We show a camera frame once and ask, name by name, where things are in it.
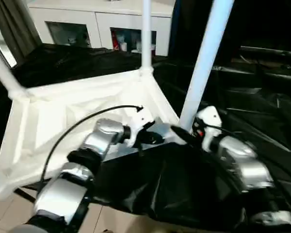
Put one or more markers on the dark robot foot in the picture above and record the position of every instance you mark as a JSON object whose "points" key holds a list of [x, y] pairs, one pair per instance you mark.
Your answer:
{"points": [[106, 231]]}

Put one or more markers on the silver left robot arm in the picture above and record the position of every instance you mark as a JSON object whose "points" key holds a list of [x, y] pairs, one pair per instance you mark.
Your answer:
{"points": [[104, 136]]}

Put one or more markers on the white plastic table top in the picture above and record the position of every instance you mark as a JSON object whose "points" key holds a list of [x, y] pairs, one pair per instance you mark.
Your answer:
{"points": [[63, 102]]}

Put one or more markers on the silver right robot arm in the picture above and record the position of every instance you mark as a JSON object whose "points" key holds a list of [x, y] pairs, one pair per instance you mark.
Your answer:
{"points": [[247, 165]]}

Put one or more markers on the white cabinet with glass doors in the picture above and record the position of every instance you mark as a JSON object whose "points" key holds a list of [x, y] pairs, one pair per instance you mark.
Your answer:
{"points": [[99, 17]]}

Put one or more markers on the black mat cover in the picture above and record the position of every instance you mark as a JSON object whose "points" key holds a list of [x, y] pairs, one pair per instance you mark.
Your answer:
{"points": [[245, 102]]}

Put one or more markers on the grey metal rod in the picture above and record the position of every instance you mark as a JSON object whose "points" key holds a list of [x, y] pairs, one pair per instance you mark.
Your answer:
{"points": [[269, 50]]}

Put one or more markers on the grey curtain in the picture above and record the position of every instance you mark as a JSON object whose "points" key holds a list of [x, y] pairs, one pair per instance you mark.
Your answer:
{"points": [[17, 26]]}

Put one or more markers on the black metal stand leg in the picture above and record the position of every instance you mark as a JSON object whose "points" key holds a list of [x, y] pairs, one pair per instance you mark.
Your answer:
{"points": [[25, 195]]}

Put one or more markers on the black case with gold label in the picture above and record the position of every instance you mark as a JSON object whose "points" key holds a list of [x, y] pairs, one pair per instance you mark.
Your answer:
{"points": [[232, 24]]}

